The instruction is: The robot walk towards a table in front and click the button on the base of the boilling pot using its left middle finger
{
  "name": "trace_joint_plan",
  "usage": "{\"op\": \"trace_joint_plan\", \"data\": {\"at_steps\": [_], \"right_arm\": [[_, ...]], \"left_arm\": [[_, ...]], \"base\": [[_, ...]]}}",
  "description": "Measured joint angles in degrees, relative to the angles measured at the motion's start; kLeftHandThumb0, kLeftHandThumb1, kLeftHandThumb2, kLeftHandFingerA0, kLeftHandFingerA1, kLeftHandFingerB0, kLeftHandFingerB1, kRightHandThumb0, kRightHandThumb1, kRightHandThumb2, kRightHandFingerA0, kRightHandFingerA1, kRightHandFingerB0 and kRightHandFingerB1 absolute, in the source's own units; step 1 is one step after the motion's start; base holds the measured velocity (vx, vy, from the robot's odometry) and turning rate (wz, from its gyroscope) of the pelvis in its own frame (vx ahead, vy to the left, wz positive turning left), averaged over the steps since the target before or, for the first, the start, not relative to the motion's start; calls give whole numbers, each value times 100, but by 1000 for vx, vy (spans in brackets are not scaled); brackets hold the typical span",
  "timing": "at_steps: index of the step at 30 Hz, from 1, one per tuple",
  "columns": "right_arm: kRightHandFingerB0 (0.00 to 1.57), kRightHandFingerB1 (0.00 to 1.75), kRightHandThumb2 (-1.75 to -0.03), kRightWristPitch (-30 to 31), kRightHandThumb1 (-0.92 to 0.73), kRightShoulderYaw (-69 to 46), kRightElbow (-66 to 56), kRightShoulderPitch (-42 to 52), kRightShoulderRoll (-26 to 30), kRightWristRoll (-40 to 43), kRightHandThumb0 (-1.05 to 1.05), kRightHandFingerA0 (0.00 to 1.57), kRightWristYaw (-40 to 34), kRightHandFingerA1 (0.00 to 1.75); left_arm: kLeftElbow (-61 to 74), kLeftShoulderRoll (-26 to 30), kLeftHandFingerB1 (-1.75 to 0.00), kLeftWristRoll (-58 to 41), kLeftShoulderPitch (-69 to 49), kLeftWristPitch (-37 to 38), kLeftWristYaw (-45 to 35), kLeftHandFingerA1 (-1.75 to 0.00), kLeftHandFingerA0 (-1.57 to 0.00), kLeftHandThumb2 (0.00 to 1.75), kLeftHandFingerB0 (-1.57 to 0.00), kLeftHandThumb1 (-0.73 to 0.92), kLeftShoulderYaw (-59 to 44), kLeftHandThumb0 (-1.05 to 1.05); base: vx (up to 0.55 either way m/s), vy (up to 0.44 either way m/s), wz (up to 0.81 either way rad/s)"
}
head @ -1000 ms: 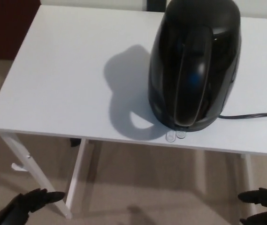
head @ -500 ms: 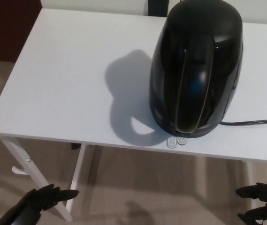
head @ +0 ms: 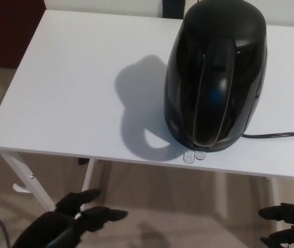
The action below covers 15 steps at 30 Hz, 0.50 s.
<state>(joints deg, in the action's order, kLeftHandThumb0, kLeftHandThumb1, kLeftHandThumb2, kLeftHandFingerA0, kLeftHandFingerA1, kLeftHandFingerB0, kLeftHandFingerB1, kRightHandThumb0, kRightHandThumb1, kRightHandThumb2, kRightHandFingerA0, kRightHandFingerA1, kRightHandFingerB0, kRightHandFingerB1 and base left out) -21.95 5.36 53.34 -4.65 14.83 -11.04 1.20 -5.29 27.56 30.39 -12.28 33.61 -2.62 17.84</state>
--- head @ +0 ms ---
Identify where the white table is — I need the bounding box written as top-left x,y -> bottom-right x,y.
0,9 -> 294,233

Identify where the black background object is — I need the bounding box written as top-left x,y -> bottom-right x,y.
162,0 -> 187,19

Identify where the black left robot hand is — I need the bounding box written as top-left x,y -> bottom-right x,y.
12,189 -> 129,248

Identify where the black kettle power cable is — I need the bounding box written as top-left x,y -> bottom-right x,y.
241,104 -> 294,139

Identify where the dark red cabinet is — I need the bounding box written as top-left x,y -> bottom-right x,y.
0,0 -> 45,69

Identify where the black electric kettle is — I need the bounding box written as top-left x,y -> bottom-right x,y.
163,0 -> 268,153

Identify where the clear oblong button tab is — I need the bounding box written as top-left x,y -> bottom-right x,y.
182,150 -> 195,165

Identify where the white hook on table leg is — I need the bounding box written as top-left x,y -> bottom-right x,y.
12,182 -> 32,193

